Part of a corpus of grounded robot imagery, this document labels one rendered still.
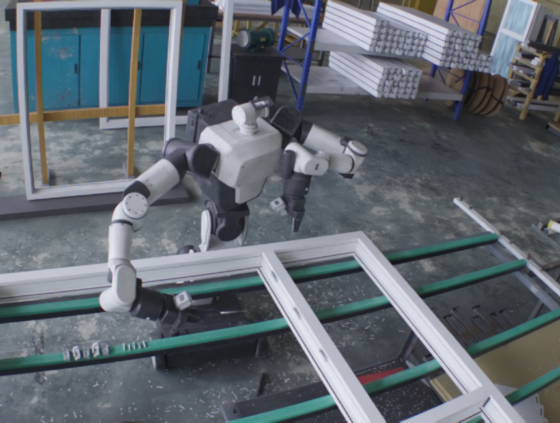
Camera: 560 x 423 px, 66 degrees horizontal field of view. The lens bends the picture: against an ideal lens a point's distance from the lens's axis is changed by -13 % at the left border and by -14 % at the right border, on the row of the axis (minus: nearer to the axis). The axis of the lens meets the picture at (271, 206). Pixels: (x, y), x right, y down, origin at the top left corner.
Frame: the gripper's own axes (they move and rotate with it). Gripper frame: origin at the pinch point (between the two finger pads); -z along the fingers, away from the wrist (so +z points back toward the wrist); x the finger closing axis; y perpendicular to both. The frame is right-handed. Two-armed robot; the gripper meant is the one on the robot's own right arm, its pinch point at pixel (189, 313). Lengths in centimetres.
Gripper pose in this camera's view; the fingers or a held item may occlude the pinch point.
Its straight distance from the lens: 145.5
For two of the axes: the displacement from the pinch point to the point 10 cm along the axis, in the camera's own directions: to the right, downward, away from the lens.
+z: -7.7, -2.9, -5.7
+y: -5.3, 7.9, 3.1
